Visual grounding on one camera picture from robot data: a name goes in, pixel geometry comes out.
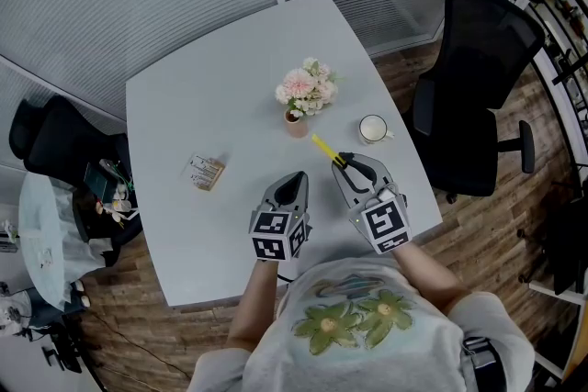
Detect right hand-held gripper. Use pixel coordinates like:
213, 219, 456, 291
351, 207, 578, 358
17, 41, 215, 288
331, 153, 413, 255

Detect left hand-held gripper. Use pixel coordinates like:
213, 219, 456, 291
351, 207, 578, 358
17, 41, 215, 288
249, 172, 313, 263

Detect person's left forearm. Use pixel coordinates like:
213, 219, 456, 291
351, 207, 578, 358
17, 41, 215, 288
227, 259, 279, 353

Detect person's right forearm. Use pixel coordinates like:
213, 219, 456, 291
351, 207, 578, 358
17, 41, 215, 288
390, 241, 470, 314

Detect white mug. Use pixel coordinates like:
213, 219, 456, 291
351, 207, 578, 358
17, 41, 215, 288
357, 114, 396, 146

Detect pink ceramic vase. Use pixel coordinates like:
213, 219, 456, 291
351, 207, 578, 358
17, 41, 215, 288
283, 108, 311, 140

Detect small printed card box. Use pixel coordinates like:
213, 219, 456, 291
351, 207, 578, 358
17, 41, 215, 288
187, 152, 227, 194

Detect pink flower bouquet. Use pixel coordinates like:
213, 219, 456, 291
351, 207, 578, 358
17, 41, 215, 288
274, 56, 344, 120

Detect black mesh office chair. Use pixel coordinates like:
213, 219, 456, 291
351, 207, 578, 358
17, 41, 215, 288
403, 0, 548, 205
8, 95, 144, 268

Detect white artificial flowers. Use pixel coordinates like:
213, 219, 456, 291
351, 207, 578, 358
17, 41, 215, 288
94, 196, 140, 225

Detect white flower print shirt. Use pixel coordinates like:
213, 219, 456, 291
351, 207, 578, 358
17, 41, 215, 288
187, 256, 537, 392

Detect dark green box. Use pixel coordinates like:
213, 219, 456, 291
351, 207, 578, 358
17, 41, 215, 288
83, 162, 117, 201

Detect black equipment stand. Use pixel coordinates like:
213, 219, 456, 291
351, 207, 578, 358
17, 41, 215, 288
516, 185, 588, 296

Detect round glass table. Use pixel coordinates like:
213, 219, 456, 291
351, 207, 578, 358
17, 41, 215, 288
17, 172, 107, 311

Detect black tripod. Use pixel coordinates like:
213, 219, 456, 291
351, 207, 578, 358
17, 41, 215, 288
27, 320, 85, 374

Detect white cloth bundle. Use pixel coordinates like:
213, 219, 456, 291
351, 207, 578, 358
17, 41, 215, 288
0, 287, 34, 332

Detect black waist bag strap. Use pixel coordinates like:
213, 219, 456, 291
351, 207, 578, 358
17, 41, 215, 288
461, 336, 507, 392

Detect black floor cable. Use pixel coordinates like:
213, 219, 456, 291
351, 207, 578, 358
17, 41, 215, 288
91, 311, 192, 380

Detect white table frame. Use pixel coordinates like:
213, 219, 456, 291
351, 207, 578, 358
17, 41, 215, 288
527, 279, 588, 383

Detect metal wire shelf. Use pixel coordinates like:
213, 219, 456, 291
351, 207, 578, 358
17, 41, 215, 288
527, 0, 588, 180

